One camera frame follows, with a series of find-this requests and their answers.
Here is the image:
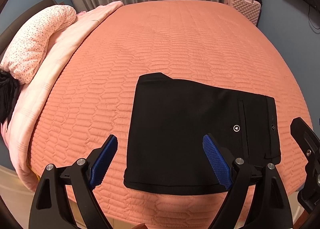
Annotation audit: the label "black garment beside pillow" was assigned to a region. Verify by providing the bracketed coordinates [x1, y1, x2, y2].
[0, 70, 20, 124]

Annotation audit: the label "light pink blanket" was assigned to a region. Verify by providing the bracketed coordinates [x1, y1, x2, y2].
[1, 1, 123, 192]

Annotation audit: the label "black pants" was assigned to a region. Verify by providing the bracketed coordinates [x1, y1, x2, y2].
[124, 73, 281, 195]

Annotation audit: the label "salmon quilted bedspread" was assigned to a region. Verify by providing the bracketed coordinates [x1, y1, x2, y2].
[29, 0, 311, 228]

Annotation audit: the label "dark bed headboard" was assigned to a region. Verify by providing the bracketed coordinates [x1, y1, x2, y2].
[0, 0, 57, 59]

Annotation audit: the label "pink dotted pillow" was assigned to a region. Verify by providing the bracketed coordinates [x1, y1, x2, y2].
[1, 5, 76, 84]

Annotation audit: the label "pink hard-shell suitcase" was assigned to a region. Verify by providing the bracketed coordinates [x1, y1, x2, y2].
[224, 0, 261, 25]

